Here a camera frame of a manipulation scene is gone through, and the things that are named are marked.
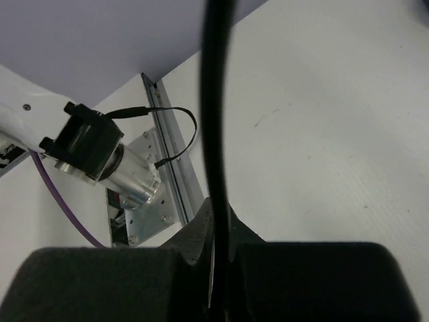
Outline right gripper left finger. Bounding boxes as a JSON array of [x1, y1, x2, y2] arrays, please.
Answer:
[[160, 197, 213, 267]]

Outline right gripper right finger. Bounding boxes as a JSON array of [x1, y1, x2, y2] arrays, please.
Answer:
[[229, 205, 267, 262]]

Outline thin black audio cable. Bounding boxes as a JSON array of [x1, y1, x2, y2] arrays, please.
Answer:
[[200, 0, 241, 322]]

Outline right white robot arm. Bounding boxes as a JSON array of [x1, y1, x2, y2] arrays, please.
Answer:
[[1, 67, 181, 250]]

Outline right metal mounting bracket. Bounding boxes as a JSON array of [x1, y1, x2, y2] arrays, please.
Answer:
[[103, 128, 184, 248]]

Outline small black base cable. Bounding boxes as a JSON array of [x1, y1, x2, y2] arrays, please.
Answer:
[[106, 105, 198, 168]]

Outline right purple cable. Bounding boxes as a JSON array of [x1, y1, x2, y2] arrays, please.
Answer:
[[28, 149, 108, 248]]

